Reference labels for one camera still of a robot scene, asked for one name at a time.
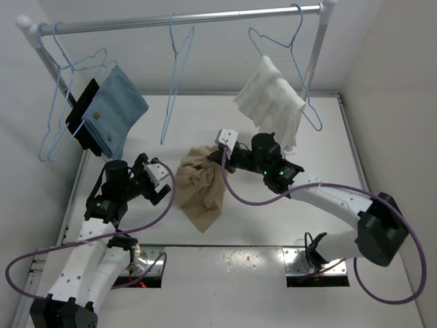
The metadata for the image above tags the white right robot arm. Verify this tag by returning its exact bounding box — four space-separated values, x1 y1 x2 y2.
208 128 408 273

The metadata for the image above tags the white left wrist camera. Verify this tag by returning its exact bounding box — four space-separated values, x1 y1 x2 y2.
143 163 169 187

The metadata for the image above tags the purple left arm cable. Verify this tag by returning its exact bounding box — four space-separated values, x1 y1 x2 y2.
5 157 177 297

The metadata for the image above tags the black cloth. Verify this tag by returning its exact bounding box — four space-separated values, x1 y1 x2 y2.
66 79 102 156

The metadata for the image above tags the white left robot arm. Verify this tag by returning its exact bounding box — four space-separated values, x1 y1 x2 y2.
29 153 175 327

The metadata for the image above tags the blue denim cloth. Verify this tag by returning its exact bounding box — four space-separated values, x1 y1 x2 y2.
82 66 149 159

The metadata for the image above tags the white quilted cloth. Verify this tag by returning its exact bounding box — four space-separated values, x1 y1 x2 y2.
234 55 306 148

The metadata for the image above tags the beige t shirt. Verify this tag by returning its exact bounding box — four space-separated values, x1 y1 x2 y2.
175 146 226 233

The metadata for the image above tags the blue wire hanger with denim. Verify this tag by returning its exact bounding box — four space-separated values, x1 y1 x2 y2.
46 20 117 163

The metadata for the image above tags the silver clothes rack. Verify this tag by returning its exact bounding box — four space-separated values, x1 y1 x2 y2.
14 0 339 158

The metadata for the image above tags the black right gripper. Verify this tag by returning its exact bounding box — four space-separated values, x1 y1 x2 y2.
209 145 268 176

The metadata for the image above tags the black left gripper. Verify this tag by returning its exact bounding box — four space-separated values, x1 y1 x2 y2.
120 154 170 204

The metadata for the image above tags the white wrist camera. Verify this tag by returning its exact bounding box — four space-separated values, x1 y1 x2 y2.
215 128 239 154
143 163 169 187

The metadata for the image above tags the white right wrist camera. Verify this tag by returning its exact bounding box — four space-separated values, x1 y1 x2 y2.
215 128 239 154

